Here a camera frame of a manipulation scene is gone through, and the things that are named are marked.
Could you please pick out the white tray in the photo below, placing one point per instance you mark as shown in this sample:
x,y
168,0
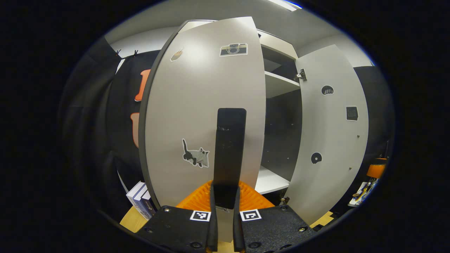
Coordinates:
x,y
358,198

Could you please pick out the black backdrop cloth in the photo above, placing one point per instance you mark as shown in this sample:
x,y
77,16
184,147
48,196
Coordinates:
x,y
88,123

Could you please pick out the grey double-door shoe cabinet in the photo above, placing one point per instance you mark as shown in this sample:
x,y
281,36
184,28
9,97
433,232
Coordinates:
x,y
281,123

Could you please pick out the grey book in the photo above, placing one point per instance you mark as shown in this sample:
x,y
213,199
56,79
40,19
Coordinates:
x,y
142,203

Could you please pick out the grey cabinet door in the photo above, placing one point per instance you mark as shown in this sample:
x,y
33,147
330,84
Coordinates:
x,y
190,105
330,133

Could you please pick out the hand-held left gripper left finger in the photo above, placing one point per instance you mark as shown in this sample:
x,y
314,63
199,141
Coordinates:
x,y
182,228

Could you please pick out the white book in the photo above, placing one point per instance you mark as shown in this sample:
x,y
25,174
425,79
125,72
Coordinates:
x,y
135,195

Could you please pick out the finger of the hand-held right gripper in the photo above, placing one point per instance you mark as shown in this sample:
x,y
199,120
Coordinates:
x,y
376,170

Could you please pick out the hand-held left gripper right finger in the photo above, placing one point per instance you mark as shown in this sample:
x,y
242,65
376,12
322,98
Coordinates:
x,y
274,228

